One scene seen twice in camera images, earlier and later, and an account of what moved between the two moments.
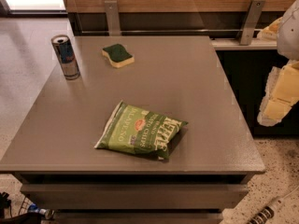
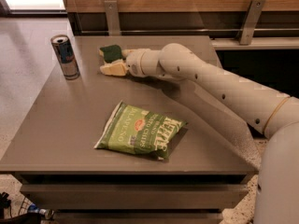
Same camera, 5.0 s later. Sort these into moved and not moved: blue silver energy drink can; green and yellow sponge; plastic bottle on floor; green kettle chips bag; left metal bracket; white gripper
Moved: white gripper; green and yellow sponge
Not moved: left metal bracket; plastic bottle on floor; blue silver energy drink can; green kettle chips bag
